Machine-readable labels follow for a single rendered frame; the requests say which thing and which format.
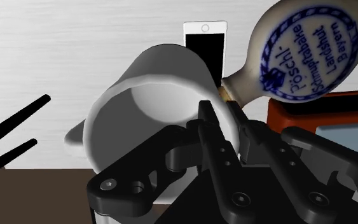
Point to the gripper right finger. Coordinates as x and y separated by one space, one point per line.
293 167

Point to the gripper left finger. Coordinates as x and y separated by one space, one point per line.
126 173

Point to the white mug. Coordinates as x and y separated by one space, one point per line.
166 74

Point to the red box with blue panel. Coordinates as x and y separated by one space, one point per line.
293 116

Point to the cream flask with blue print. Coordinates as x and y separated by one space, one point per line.
309 52

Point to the black pronged thing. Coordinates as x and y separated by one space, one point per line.
17 116

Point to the white smartphone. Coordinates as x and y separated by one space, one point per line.
205 49

